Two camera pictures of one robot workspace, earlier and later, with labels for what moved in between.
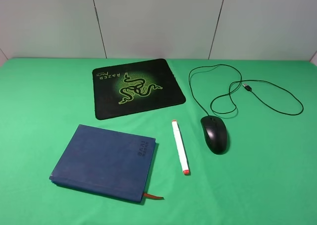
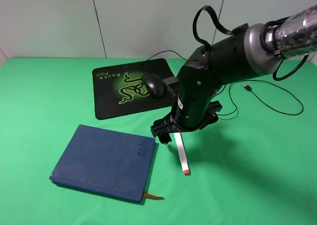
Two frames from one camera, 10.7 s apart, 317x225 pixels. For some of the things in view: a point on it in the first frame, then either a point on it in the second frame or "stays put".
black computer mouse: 215,133 → 154,84
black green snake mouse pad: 127,88 stays put
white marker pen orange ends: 180,147 stays put
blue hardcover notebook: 108,162 stays put
